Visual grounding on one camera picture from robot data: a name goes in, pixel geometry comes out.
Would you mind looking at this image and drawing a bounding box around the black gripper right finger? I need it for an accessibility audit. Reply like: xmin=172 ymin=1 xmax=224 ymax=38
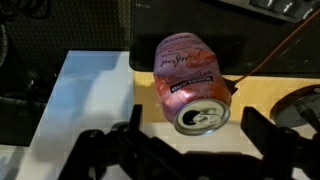
xmin=240 ymin=106 xmax=271 ymax=159

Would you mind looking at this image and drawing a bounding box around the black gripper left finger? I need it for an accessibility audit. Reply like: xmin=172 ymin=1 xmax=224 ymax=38
xmin=129 ymin=103 xmax=144 ymax=134

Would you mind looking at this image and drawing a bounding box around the pink dented soda can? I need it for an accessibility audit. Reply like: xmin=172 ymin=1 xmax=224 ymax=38
xmin=153 ymin=32 xmax=233 ymax=137

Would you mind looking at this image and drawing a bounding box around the light wooden desk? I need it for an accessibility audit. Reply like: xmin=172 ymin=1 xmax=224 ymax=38
xmin=16 ymin=49 xmax=320 ymax=180

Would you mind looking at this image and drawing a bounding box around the black gooseneck desk lamp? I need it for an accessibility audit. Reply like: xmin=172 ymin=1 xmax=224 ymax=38
xmin=269 ymin=84 xmax=320 ymax=134

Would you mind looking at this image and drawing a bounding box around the black desk mat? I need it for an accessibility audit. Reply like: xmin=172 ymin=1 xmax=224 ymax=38
xmin=129 ymin=0 xmax=320 ymax=79

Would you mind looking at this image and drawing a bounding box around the grey and black keyboard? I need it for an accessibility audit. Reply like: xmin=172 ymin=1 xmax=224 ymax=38
xmin=219 ymin=0 xmax=320 ymax=24

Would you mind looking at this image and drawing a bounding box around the red mouse cable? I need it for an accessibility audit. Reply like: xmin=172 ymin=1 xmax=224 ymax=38
xmin=231 ymin=8 xmax=320 ymax=87

